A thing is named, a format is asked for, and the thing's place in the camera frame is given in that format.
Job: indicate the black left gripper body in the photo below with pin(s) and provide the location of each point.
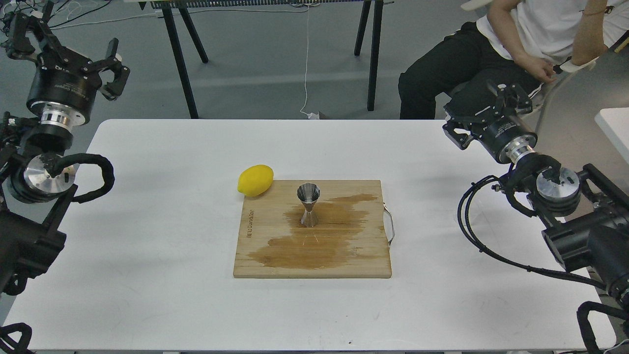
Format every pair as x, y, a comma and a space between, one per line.
62, 99

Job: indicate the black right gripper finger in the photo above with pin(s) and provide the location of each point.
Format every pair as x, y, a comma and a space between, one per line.
463, 129
511, 100

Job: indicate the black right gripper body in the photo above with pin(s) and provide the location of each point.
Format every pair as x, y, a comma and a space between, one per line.
505, 137

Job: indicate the steel jigger measuring cup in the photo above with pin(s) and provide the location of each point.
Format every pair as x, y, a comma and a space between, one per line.
308, 194

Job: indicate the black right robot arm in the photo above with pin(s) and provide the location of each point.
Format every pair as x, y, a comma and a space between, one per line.
584, 213

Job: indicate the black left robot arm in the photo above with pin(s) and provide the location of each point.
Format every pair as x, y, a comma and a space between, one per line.
39, 180

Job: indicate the seated person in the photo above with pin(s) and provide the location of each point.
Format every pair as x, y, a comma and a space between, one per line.
517, 42

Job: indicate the grey chair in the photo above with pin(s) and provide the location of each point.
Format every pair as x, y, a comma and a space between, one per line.
600, 84

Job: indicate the wooden cutting board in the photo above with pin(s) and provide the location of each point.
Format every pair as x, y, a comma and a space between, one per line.
348, 241

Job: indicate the yellow lemon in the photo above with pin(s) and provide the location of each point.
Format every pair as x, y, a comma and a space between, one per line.
255, 180

